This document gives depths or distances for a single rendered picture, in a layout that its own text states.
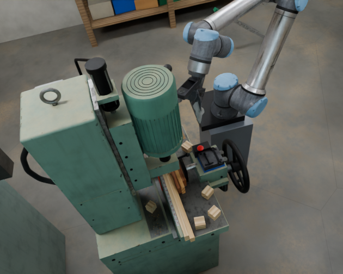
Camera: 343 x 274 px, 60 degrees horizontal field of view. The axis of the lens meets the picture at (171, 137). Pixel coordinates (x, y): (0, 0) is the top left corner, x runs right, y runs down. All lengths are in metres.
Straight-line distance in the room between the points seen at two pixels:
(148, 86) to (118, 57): 2.81
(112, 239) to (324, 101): 2.34
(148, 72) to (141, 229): 0.76
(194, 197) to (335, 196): 1.41
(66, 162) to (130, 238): 0.58
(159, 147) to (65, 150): 0.33
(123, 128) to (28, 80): 3.01
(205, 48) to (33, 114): 0.66
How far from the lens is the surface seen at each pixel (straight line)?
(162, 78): 0.97
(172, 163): 1.28
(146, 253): 1.55
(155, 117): 0.96
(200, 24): 1.41
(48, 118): 0.95
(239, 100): 1.84
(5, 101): 3.80
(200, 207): 1.36
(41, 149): 0.96
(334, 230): 2.43
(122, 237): 1.46
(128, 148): 1.07
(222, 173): 1.41
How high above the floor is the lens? 2.13
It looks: 51 degrees down
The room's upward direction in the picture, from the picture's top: 10 degrees counter-clockwise
